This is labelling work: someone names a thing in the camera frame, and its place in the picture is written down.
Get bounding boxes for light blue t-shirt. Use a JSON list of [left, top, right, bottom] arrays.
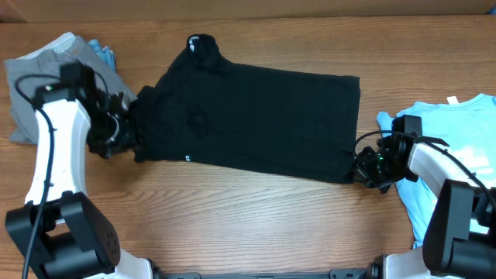
[[396, 94, 495, 248]]

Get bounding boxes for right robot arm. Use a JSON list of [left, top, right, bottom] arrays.
[[351, 115, 495, 279]]

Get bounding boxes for black t-shirt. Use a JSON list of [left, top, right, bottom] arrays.
[[133, 34, 360, 184]]

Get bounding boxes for folded blue garment under shorts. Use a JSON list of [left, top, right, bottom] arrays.
[[88, 39, 116, 71]]

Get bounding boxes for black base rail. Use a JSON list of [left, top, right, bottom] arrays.
[[161, 268, 367, 279]]

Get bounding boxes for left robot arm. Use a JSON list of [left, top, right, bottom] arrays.
[[5, 62, 163, 279]]

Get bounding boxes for folded grey shorts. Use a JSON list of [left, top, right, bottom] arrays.
[[4, 32, 136, 145]]

